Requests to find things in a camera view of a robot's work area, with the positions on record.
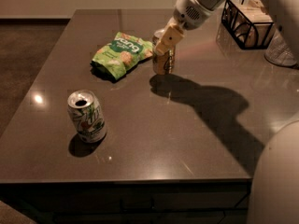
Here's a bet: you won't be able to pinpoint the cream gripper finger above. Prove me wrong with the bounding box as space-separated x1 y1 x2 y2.
154 18 184 56

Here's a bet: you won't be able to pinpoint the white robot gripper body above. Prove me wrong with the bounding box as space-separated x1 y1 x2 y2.
173 0 214 30

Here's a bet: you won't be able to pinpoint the orange soda can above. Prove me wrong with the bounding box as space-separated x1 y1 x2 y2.
152 29 176 75

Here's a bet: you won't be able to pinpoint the green rice chip bag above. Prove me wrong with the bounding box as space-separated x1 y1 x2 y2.
91 32 152 81

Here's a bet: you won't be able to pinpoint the white green 7up can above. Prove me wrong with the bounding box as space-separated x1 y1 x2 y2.
67 90 107 143

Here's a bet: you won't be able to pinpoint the paper packets in basket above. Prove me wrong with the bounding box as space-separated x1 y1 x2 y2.
231 0 275 49

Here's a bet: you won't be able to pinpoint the clear glass cup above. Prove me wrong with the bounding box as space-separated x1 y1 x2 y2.
264 30 297 67

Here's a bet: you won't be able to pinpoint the dark cabinet drawers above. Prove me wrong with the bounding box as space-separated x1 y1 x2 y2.
0 182 250 224

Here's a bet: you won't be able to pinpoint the black wire basket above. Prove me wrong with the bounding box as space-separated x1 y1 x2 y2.
221 0 276 49

